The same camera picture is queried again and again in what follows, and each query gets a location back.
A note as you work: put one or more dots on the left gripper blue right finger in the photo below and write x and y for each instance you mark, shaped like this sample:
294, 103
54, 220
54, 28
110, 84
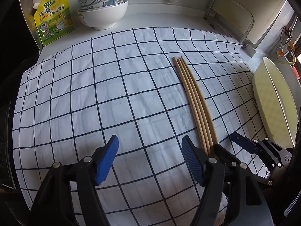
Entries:
210, 174

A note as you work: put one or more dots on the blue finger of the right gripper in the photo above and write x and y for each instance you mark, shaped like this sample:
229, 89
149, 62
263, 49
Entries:
257, 147
227, 158

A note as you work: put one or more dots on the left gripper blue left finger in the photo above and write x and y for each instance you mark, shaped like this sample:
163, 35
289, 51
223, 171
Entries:
88, 173

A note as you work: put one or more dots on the wooden chopstick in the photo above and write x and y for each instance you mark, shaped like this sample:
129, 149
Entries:
201, 115
192, 105
206, 110

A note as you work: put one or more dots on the cream oval tray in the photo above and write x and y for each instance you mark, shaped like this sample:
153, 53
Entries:
275, 103

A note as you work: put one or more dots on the white black checkered cloth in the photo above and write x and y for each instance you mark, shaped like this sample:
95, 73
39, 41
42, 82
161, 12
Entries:
125, 84

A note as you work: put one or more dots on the metal framed folding rack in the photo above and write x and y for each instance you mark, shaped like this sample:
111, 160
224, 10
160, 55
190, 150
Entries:
232, 17

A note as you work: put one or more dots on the large white bowl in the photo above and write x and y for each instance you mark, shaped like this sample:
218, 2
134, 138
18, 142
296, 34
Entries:
103, 18

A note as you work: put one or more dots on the yellow green refill pouch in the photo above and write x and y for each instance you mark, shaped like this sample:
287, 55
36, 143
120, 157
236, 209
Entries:
53, 20

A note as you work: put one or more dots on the gas valve with hose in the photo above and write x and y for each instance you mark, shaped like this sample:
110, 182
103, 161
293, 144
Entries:
283, 51

